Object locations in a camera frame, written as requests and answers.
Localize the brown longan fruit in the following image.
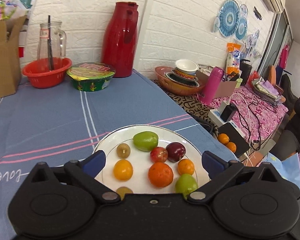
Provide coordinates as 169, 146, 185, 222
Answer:
116, 186, 134, 200
116, 143, 130, 159

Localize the small green apple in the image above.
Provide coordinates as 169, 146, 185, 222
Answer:
174, 174, 198, 199

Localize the dark red plum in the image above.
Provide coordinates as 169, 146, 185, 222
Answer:
166, 142, 186, 163

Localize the orange tangerine with stem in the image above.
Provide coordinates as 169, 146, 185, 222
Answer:
148, 163, 174, 188

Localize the small red apple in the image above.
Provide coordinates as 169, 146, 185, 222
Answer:
150, 147, 168, 163

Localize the yellow kumquat left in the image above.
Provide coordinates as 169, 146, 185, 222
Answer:
113, 159, 133, 181

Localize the yellow kumquat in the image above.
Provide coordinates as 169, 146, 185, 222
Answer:
113, 159, 133, 181
177, 159, 195, 175

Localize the orange on side table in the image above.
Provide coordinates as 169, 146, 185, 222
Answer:
217, 133, 230, 145

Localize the yellow kumquat right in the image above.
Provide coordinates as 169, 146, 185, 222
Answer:
177, 159, 195, 175

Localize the blue striped tablecloth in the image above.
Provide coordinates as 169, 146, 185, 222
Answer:
0, 72, 234, 239

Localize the pink patterned cloth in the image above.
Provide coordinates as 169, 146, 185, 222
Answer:
206, 86, 288, 146

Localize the black power adapter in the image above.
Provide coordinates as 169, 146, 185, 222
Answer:
220, 103, 238, 122

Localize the white oval plate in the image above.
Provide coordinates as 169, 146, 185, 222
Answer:
94, 125, 210, 194

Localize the brown patterned cloth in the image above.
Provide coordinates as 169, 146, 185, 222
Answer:
152, 80, 218, 138

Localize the green instant noodle bowl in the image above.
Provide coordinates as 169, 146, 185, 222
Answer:
66, 62, 115, 92

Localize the red plastic basket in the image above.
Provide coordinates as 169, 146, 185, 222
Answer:
22, 57, 72, 89

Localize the pink thermos bottle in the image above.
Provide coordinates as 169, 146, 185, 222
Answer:
200, 67, 224, 105

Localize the black pump bottle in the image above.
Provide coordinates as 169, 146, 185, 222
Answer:
239, 59, 252, 86

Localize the brown cardboard box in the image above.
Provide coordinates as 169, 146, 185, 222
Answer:
0, 16, 26, 98

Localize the orange brown bowl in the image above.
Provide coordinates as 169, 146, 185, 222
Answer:
155, 67, 204, 96

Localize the black stirring stick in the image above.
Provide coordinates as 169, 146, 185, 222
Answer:
47, 15, 54, 71

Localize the orange snack package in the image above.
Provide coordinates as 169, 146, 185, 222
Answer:
225, 43, 241, 75

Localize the glass pitcher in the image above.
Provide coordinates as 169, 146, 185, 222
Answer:
37, 21, 66, 73

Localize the red thermos jug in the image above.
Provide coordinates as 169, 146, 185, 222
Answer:
101, 2, 139, 78

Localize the blue paper fan decoration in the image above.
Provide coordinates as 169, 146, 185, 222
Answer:
212, 0, 249, 40

